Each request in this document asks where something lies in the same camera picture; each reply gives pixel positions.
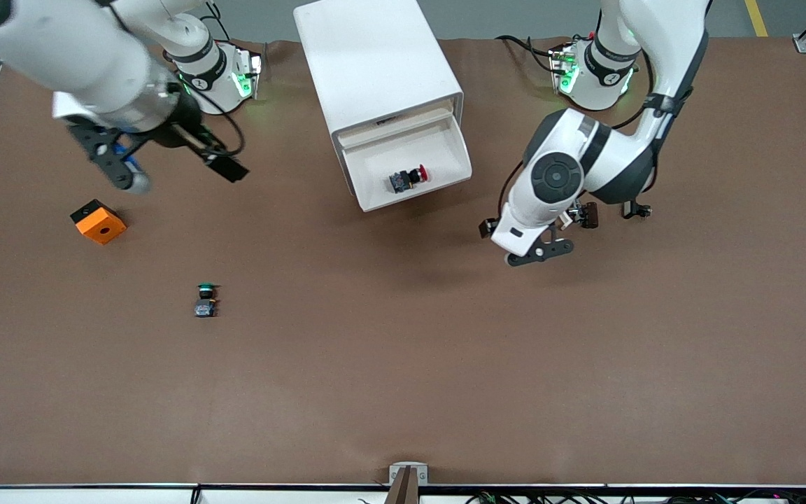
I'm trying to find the black base cable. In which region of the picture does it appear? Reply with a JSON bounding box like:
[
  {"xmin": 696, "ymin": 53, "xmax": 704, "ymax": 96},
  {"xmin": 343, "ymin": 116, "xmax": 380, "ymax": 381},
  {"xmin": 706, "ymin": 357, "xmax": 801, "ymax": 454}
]
[{"xmin": 495, "ymin": 34, "xmax": 565, "ymax": 74}]

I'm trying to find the red push button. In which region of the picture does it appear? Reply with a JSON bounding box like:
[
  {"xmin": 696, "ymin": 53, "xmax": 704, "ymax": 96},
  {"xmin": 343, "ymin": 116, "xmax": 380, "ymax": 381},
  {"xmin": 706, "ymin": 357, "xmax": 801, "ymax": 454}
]
[{"xmin": 388, "ymin": 165, "xmax": 429, "ymax": 194}]

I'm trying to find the grey metal table bracket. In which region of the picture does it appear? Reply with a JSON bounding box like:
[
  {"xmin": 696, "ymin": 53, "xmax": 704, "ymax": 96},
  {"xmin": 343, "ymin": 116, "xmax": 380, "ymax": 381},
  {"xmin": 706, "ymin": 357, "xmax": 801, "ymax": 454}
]
[{"xmin": 386, "ymin": 462, "xmax": 429, "ymax": 504}]

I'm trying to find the orange and black button box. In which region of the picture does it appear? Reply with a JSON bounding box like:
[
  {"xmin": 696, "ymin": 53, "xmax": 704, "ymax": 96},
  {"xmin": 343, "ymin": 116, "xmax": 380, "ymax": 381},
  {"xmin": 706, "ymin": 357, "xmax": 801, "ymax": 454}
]
[{"xmin": 71, "ymin": 199, "xmax": 127, "ymax": 246}]

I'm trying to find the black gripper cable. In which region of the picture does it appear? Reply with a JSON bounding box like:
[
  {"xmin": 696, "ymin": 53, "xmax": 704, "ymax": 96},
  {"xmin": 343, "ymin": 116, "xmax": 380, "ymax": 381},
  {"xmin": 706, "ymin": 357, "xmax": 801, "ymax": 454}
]
[
  {"xmin": 197, "ymin": 105, "xmax": 246, "ymax": 156},
  {"xmin": 497, "ymin": 161, "xmax": 524, "ymax": 219}
]

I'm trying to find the white table edge rail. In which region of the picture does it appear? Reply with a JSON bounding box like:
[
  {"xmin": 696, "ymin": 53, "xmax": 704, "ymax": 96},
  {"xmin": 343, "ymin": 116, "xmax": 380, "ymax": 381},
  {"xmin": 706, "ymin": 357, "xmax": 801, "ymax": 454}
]
[{"xmin": 0, "ymin": 486, "xmax": 806, "ymax": 504}]

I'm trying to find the green push button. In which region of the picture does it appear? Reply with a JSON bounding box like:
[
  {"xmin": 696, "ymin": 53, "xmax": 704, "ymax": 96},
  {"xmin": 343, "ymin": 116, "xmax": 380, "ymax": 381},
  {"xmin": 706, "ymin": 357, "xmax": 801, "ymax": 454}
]
[{"xmin": 195, "ymin": 283, "xmax": 219, "ymax": 319}]

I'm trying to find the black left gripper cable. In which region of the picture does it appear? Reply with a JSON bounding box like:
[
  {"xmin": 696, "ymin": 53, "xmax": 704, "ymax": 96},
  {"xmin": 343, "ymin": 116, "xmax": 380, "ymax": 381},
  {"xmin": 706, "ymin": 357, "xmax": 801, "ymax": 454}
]
[{"xmin": 497, "ymin": 161, "xmax": 524, "ymax": 219}]

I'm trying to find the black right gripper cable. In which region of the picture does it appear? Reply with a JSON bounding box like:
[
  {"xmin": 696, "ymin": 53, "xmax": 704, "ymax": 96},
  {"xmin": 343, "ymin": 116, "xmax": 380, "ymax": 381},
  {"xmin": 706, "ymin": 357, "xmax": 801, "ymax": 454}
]
[{"xmin": 197, "ymin": 105, "xmax": 246, "ymax": 156}]

